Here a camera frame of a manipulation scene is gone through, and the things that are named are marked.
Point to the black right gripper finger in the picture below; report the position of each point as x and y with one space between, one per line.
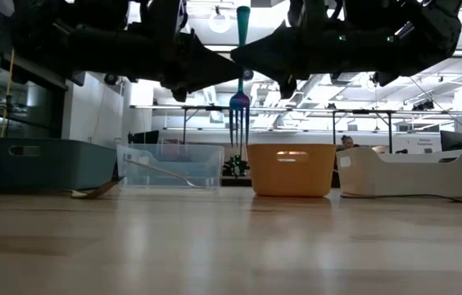
272 63
272 45

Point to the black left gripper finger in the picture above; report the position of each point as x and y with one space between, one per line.
210 78
210 57

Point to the iridescent blue fork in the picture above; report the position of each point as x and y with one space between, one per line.
239 102

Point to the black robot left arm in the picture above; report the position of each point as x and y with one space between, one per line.
91 45

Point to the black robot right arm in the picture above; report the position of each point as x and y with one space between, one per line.
427 33

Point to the black round ceiling spotlight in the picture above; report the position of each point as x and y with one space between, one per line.
248 74
111 79

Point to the white round ceiling lamp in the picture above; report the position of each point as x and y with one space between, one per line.
210 22

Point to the black monitor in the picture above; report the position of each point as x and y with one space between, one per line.
145 137
452 140

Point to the clear plastic bin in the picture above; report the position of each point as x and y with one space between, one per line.
198 168

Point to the black device green light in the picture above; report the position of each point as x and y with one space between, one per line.
236 166

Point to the person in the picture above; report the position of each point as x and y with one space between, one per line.
346 142

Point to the orange plastic bin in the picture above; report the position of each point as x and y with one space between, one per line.
292 176

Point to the white plastic bin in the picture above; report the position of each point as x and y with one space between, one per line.
399 176

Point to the dark teal plastic bin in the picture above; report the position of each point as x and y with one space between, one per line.
51 164

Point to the long black frame table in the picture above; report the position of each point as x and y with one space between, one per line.
362 111

